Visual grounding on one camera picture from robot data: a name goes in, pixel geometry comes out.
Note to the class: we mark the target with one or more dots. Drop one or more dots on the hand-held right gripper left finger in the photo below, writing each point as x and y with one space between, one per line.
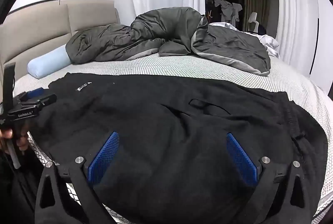
104 159

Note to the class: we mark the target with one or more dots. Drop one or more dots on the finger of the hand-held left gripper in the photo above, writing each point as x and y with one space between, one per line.
35 93

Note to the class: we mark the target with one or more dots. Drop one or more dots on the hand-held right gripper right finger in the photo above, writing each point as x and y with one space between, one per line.
242 159

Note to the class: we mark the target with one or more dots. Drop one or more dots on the black pants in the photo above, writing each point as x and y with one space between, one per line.
166 122

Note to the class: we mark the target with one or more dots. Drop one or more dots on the person's left forearm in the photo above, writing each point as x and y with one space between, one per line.
15 187

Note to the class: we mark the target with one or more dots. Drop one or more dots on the person's left hand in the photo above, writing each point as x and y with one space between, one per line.
7 140

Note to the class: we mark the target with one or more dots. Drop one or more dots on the light blue bolster pillow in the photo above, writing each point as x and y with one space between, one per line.
46 62

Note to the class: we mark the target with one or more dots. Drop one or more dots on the beige padded headboard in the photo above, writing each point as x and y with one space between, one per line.
33 29

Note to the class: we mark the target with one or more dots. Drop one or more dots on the bed with honeycomb patterned sheet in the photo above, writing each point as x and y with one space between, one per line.
182 65

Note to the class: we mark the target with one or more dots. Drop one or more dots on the dark grey duvet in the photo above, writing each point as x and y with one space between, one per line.
156 29

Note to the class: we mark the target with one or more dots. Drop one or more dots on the white chair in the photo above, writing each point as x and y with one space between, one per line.
252 17

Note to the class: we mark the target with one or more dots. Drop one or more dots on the grey hanging clothes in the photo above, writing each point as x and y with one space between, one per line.
226 9

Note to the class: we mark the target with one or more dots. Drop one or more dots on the olive drape curtain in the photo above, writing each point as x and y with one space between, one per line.
256 0

